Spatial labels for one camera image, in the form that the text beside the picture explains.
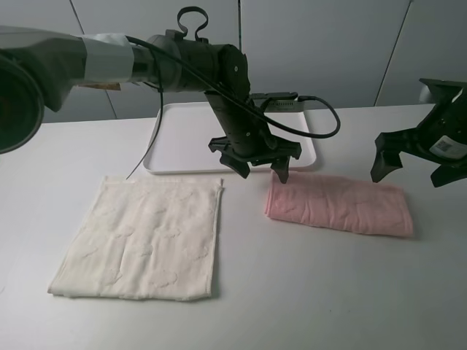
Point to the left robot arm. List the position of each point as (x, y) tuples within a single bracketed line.
[(40, 68)]

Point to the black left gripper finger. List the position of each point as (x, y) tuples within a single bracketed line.
[(241, 168), (280, 166)]

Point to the pink towel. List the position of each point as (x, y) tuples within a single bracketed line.
[(340, 203)]

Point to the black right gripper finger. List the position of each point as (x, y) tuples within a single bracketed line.
[(444, 175), (385, 162)]

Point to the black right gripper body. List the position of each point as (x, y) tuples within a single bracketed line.
[(441, 136)]

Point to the white rectangular plastic tray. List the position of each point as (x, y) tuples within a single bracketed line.
[(181, 145)]

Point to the cream white towel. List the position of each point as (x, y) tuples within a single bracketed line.
[(147, 238)]

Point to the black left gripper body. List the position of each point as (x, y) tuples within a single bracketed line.
[(247, 138)]

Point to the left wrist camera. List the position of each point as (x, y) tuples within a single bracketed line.
[(277, 102)]

